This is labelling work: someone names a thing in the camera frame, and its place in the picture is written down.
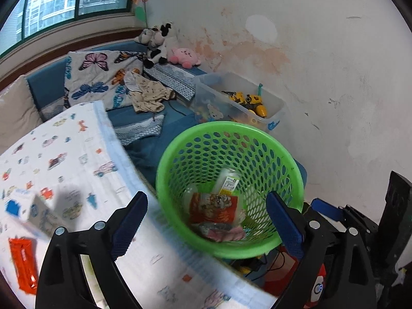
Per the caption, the cow plush toy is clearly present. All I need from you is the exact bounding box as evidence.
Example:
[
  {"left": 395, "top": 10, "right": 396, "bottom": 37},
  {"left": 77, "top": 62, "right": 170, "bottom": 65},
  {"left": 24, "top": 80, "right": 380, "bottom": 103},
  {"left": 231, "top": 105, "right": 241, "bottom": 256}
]
[{"left": 142, "top": 22, "right": 174, "bottom": 69}]

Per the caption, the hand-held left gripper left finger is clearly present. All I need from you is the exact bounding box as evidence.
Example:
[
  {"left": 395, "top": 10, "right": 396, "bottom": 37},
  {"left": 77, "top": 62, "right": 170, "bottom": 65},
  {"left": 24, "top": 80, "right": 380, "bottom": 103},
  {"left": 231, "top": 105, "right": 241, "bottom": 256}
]
[{"left": 36, "top": 191, "right": 149, "bottom": 309}]

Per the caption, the green plastic mesh basket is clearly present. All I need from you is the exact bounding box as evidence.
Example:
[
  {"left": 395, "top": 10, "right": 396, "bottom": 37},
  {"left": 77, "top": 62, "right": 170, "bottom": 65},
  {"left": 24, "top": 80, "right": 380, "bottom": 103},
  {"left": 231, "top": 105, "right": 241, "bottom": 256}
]
[{"left": 156, "top": 121, "right": 305, "bottom": 260}]

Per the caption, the red toy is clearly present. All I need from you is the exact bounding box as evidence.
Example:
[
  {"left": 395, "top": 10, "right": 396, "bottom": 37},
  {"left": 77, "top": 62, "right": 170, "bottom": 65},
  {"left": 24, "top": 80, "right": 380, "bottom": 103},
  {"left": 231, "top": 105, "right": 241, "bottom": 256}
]
[{"left": 262, "top": 246, "right": 327, "bottom": 300}]

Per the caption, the clear plastic storage box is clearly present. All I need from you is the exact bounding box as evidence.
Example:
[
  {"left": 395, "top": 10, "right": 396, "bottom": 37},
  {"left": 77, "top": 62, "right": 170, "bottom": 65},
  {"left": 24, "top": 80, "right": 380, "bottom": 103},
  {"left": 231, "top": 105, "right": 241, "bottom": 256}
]
[{"left": 192, "top": 72, "right": 286, "bottom": 134}]

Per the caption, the butterfly print blanket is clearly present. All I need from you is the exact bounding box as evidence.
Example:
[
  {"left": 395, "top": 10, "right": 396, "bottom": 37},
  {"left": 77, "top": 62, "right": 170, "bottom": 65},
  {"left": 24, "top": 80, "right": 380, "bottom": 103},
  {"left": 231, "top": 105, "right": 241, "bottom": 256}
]
[{"left": 63, "top": 50, "right": 145, "bottom": 110}]

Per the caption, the clear bottle with yellow label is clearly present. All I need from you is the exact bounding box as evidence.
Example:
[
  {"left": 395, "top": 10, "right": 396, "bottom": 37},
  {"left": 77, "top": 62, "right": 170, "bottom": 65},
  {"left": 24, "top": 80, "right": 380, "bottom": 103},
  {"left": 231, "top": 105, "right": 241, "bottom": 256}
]
[{"left": 214, "top": 167, "right": 242, "bottom": 197}]

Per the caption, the beige floral garment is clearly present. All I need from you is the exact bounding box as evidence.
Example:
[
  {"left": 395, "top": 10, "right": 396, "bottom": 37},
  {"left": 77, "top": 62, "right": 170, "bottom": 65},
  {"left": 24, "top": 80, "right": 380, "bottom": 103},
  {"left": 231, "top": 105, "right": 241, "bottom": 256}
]
[{"left": 124, "top": 72, "right": 176, "bottom": 114}]

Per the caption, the grey patterned cushion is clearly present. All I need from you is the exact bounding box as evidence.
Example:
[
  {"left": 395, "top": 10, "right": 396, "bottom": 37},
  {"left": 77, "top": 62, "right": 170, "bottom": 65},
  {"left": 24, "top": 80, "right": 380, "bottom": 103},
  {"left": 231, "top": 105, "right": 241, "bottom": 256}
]
[{"left": 143, "top": 64, "right": 198, "bottom": 101}]

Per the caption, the yellow toy truck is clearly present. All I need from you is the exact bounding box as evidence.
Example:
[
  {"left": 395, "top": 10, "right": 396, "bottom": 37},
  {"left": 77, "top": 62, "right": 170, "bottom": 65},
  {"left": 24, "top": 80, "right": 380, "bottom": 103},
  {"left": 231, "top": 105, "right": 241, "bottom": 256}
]
[{"left": 221, "top": 90, "right": 268, "bottom": 118}]

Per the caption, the grey plush toy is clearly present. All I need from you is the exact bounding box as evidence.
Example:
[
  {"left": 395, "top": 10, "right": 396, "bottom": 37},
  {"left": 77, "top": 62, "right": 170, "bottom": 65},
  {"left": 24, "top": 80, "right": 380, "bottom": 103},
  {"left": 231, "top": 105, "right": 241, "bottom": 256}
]
[{"left": 134, "top": 27, "right": 161, "bottom": 47}]

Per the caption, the blue and white milk carton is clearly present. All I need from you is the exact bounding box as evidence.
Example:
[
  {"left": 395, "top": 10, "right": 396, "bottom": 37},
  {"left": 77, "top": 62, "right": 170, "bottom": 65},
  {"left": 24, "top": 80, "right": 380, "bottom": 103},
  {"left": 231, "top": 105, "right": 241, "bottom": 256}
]
[{"left": 5, "top": 189, "right": 65, "bottom": 237}]

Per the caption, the white pillow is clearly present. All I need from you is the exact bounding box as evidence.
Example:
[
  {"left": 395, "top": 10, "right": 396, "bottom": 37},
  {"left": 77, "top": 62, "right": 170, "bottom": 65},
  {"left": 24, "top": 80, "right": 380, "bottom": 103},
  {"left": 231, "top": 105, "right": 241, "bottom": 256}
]
[{"left": 0, "top": 75, "right": 44, "bottom": 145}]

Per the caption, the pink plush toy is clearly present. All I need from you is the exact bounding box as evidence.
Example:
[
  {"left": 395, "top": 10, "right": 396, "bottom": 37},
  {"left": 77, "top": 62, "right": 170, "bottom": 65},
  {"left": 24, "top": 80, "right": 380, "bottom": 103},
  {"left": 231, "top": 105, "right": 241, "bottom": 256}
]
[{"left": 169, "top": 48, "right": 202, "bottom": 69}]

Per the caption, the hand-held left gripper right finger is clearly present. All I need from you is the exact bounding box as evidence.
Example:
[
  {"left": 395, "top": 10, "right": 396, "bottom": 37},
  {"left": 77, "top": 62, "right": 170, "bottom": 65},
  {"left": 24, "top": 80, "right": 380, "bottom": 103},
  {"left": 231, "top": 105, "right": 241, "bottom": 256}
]
[{"left": 266, "top": 191, "right": 377, "bottom": 309}]

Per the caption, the green framed window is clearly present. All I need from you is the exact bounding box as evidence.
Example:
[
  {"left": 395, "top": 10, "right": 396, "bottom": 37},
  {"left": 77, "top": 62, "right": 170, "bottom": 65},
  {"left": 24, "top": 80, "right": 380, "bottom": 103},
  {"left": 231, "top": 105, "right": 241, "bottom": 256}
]
[{"left": 0, "top": 0, "right": 134, "bottom": 55}]

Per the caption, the white printed blanket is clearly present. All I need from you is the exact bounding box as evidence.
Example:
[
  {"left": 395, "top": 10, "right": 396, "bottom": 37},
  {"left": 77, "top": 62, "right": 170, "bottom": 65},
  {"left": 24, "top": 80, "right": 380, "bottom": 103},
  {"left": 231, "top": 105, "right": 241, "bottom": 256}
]
[{"left": 0, "top": 101, "right": 277, "bottom": 309}]

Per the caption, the pink foil wrapper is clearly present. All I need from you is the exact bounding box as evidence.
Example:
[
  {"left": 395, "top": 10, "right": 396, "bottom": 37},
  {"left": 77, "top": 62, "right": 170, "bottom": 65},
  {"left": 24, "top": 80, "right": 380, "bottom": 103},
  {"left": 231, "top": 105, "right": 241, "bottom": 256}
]
[{"left": 198, "top": 222, "right": 245, "bottom": 243}]

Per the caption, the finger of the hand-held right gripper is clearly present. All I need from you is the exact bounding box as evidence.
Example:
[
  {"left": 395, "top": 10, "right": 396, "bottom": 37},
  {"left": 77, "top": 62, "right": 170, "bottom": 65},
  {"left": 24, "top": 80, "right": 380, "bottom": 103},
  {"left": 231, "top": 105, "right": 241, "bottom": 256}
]
[{"left": 311, "top": 199, "right": 379, "bottom": 242}]

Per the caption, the blue sofa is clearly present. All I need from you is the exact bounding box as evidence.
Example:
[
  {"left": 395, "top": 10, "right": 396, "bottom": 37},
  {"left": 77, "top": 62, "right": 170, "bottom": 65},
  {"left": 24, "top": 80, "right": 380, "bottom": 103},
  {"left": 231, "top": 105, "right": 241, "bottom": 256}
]
[{"left": 26, "top": 40, "right": 210, "bottom": 142}]

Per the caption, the red snack wrapper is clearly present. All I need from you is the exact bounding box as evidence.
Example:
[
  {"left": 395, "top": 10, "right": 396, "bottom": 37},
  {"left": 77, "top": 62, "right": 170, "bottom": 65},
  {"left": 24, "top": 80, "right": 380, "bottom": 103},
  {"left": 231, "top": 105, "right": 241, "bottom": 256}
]
[{"left": 9, "top": 237, "right": 40, "bottom": 295}]

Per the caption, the orange snack packet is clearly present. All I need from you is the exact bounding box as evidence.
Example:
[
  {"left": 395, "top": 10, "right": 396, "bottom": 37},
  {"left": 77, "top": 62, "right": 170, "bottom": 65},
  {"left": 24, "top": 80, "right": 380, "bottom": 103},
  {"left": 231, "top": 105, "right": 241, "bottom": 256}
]
[{"left": 188, "top": 192, "right": 247, "bottom": 224}]

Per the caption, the blue patterned cloth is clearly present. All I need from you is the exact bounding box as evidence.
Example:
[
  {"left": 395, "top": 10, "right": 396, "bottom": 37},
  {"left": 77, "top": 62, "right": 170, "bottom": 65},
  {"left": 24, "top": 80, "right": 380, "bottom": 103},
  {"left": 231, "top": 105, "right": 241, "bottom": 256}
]
[{"left": 114, "top": 113, "right": 166, "bottom": 145}]

